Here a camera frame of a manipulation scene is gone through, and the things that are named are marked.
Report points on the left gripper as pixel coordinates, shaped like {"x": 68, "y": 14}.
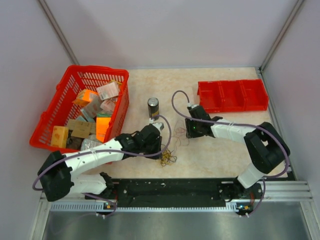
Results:
{"x": 158, "y": 142}

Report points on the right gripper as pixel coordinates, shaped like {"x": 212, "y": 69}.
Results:
{"x": 190, "y": 134}

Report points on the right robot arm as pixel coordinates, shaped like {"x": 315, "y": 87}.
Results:
{"x": 265, "y": 147}

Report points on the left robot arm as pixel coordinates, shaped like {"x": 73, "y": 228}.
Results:
{"x": 65, "y": 174}

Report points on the black drink can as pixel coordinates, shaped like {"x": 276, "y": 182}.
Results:
{"x": 153, "y": 107}

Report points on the bright orange carton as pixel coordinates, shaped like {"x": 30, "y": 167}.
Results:
{"x": 102, "y": 125}

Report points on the red divided bin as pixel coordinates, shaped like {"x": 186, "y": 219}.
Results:
{"x": 228, "y": 96}

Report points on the silver foil packet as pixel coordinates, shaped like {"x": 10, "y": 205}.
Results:
{"x": 90, "y": 142}

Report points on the pink packet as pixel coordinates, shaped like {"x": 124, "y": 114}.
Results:
{"x": 108, "y": 91}

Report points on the brown cardboard box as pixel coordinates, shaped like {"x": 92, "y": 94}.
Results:
{"x": 81, "y": 129}

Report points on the orange box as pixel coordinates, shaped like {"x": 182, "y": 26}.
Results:
{"x": 85, "y": 97}

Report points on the yellow sponge box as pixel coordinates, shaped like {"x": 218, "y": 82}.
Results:
{"x": 59, "y": 136}

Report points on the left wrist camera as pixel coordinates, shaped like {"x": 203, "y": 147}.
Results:
{"x": 158, "y": 125}

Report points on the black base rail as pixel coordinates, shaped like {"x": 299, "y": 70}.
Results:
{"x": 180, "y": 192}

